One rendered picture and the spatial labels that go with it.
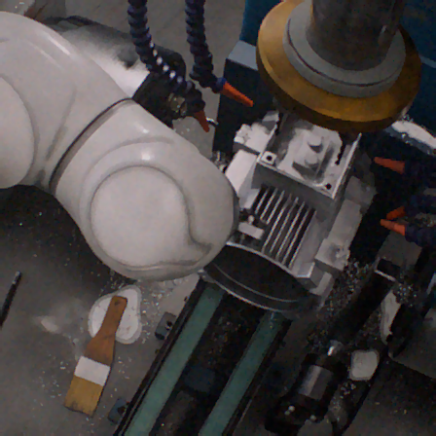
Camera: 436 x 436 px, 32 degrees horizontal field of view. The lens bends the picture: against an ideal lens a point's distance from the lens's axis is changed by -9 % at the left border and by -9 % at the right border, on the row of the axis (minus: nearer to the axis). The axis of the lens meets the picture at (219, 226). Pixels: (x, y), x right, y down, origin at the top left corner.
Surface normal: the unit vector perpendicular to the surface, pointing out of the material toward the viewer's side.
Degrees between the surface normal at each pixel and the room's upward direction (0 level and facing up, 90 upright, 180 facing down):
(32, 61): 20
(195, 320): 0
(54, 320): 0
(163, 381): 0
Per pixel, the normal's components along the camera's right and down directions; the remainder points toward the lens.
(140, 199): -0.04, -0.05
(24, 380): 0.07, -0.43
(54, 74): 0.43, -0.47
